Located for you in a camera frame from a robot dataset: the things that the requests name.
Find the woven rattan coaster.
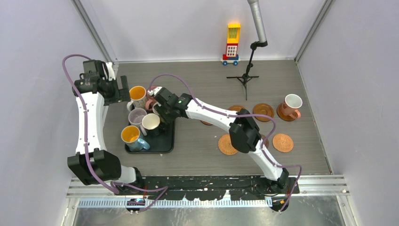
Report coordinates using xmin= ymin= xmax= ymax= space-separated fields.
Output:
xmin=272 ymin=133 xmax=294 ymax=153
xmin=218 ymin=134 xmax=238 ymax=155

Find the black plastic tray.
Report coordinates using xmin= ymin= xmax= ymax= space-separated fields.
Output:
xmin=124 ymin=121 xmax=176 ymax=154

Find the pink mug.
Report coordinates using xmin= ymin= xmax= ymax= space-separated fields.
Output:
xmin=145 ymin=85 xmax=158 ymax=111

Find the brown wooden coaster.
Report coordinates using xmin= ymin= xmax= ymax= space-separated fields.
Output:
xmin=277 ymin=104 xmax=301 ymax=121
xmin=228 ymin=105 xmax=245 ymax=112
xmin=201 ymin=121 xmax=212 ymax=126
xmin=253 ymin=103 xmax=275 ymax=122

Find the white floral mug orange inside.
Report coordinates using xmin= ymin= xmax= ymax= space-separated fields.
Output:
xmin=127 ymin=86 xmax=148 ymax=111

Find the cream white mug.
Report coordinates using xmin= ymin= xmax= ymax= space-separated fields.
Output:
xmin=142 ymin=113 xmax=167 ymax=137

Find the dark walnut coaster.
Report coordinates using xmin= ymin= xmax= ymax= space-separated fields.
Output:
xmin=261 ymin=134 xmax=269 ymax=148

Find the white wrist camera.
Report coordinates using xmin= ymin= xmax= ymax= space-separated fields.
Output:
xmin=147 ymin=86 xmax=163 ymax=97
xmin=105 ymin=62 xmax=116 ymax=81

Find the aluminium front rail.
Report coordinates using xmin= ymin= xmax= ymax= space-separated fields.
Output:
xmin=66 ymin=175 xmax=350 ymax=209

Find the blue mug orange inside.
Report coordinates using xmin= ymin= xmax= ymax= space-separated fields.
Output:
xmin=121 ymin=125 xmax=150 ymax=153

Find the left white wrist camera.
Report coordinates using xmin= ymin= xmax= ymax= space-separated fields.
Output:
xmin=105 ymin=62 xmax=116 ymax=81

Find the black tripod microphone stand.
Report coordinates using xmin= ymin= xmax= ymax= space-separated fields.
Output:
xmin=226 ymin=41 xmax=268 ymax=100

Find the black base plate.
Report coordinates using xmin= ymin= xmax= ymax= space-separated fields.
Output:
xmin=114 ymin=176 xmax=300 ymax=201

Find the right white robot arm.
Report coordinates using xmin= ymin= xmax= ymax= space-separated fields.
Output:
xmin=147 ymin=87 xmax=289 ymax=193

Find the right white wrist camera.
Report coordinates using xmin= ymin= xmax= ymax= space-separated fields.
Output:
xmin=147 ymin=86 xmax=163 ymax=97

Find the lilac mug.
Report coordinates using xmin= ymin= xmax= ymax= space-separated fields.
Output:
xmin=128 ymin=108 xmax=147 ymax=136

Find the white mug terracotta handle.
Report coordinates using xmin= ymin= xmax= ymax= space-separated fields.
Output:
xmin=281 ymin=94 xmax=303 ymax=115

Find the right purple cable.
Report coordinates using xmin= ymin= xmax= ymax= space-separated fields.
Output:
xmin=147 ymin=73 xmax=303 ymax=213

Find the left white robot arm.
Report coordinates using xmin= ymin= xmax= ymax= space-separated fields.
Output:
xmin=67 ymin=59 xmax=144 ymax=195

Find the toy block tower on wheels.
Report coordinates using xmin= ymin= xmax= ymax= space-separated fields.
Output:
xmin=221 ymin=23 xmax=241 ymax=65

